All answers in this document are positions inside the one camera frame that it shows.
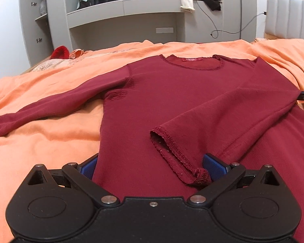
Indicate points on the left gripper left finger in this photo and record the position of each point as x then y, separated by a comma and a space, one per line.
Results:
80, 178

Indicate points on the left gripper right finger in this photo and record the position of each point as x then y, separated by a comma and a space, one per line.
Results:
224, 177

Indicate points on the dark red knit sweater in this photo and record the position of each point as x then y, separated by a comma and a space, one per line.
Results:
163, 114

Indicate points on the orange bed cover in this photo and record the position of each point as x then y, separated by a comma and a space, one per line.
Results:
77, 135

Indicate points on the grey padded headboard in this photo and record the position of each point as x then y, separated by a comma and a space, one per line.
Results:
284, 19

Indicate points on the floral patterned pillow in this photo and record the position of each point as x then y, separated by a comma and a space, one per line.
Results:
48, 64

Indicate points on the bright red plush item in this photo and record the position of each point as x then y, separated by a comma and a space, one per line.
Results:
60, 52

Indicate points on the black garment on ledge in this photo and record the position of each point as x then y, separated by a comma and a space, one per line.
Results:
213, 5

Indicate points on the open grey wardrobe door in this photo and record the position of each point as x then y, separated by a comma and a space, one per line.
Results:
36, 31

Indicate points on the grey built-in wardrobe unit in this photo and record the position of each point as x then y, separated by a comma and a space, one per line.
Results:
112, 23

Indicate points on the glass ornament on shelf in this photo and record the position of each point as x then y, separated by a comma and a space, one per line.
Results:
43, 7

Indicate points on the white wall socket plate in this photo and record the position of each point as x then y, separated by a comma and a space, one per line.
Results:
164, 30

